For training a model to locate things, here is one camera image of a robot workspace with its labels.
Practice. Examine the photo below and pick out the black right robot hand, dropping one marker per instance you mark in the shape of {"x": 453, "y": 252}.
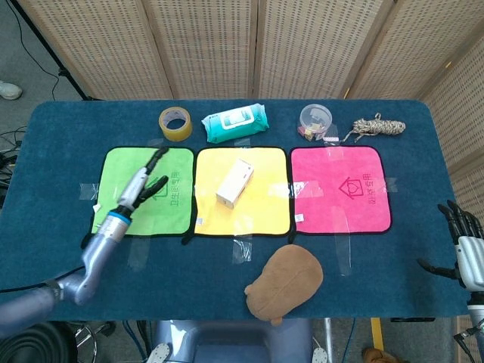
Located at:
{"x": 470, "y": 257}

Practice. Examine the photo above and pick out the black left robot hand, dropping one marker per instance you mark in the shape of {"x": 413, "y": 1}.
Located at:
{"x": 132, "y": 189}

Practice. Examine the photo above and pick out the small white box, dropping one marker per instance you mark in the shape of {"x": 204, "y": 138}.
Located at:
{"x": 234, "y": 183}

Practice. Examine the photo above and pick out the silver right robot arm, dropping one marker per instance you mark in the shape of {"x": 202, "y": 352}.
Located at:
{"x": 477, "y": 314}

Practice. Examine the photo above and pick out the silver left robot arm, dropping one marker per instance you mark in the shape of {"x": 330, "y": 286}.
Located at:
{"x": 98, "y": 249}

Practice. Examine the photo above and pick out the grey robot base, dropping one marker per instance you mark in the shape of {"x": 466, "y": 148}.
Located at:
{"x": 234, "y": 340}

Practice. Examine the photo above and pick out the green microfiber cloth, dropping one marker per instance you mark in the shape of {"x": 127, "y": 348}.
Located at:
{"x": 113, "y": 170}

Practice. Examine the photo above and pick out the clear tape strip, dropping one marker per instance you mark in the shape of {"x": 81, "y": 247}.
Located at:
{"x": 242, "y": 251}
{"x": 344, "y": 257}
{"x": 139, "y": 255}

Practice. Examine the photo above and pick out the yellowish packing tape roll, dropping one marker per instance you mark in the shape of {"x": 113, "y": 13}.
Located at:
{"x": 175, "y": 134}

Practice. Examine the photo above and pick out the teal wet wipes pack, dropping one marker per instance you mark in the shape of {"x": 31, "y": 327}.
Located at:
{"x": 215, "y": 132}

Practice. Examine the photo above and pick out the blue table cloth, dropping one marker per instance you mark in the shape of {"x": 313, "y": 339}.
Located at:
{"x": 189, "y": 287}

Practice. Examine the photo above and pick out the yellow bar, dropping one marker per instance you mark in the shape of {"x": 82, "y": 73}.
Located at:
{"x": 376, "y": 332}

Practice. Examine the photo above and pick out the yellow microfiber cloth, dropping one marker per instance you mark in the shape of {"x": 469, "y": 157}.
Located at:
{"x": 264, "y": 211}

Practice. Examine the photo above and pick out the brown furry object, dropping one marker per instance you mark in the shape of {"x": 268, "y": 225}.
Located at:
{"x": 378, "y": 356}

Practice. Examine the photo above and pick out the black tripod stand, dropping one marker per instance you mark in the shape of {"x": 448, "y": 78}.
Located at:
{"x": 62, "y": 72}

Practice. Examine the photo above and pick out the pink microfiber cloth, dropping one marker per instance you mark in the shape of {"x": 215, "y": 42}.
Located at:
{"x": 321, "y": 211}

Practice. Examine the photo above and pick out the woven folding screen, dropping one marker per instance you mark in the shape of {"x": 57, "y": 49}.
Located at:
{"x": 211, "y": 45}

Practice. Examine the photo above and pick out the white perforated foot plate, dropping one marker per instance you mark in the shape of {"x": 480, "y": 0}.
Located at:
{"x": 159, "y": 353}
{"x": 319, "y": 356}

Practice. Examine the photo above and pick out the brown plush toy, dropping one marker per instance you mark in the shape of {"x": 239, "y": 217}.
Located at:
{"x": 283, "y": 283}

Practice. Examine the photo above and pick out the clear round plastic jar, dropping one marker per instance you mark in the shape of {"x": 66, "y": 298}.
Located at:
{"x": 315, "y": 113}

